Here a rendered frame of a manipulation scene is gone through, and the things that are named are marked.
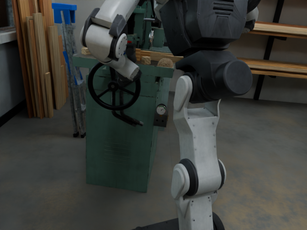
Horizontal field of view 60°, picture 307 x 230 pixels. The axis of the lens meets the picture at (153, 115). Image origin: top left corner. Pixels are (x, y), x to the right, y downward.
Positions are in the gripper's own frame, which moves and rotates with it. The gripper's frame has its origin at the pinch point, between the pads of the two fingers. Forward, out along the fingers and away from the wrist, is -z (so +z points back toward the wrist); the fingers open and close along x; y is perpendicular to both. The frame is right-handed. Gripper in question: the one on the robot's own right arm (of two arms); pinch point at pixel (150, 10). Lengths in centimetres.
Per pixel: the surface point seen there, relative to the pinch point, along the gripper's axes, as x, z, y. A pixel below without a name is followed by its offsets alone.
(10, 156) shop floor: 106, -104, 60
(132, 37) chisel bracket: 11.7, -11.1, 15.7
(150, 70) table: 30.4, 3.1, 10.8
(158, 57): 20.0, 5.8, 23.3
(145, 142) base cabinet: 75, 4, 28
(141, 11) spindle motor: -2.5, -6.5, 10.5
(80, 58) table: 29.1, -39.0, 10.1
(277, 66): -27, 147, 223
